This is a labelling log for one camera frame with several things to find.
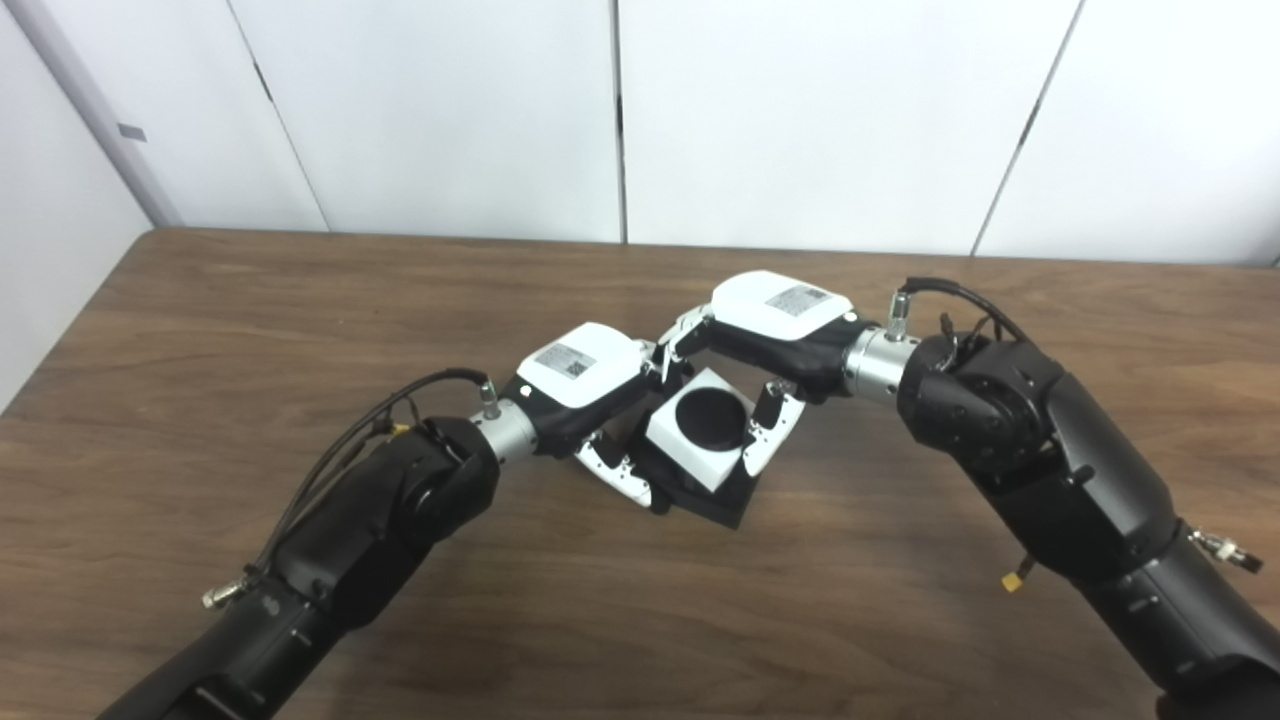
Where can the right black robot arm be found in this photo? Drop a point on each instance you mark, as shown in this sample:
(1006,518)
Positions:
(1080,480)

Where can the black peg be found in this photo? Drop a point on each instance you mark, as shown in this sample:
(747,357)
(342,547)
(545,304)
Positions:
(730,505)

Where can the white square piece with hole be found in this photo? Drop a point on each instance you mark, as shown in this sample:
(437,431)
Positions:
(690,455)

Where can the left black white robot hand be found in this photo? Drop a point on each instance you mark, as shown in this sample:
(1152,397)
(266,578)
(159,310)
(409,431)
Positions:
(575,385)

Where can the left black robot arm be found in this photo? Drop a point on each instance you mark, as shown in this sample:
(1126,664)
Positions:
(360,540)

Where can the small gray wall tag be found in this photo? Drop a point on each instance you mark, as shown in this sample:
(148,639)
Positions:
(131,132)

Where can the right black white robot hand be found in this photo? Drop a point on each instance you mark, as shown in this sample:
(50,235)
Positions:
(780,330)

